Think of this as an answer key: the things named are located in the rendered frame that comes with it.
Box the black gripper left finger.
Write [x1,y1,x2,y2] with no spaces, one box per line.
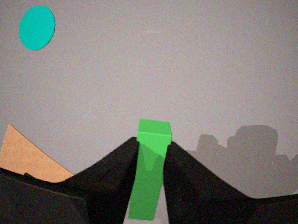
[0,136,140,224]

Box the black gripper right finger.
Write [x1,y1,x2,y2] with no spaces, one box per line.
[164,141,298,224]

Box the green rectangular post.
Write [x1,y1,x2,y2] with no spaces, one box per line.
[128,119,172,221]

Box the cyan flat circle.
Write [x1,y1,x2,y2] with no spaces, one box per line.
[19,6,56,51]

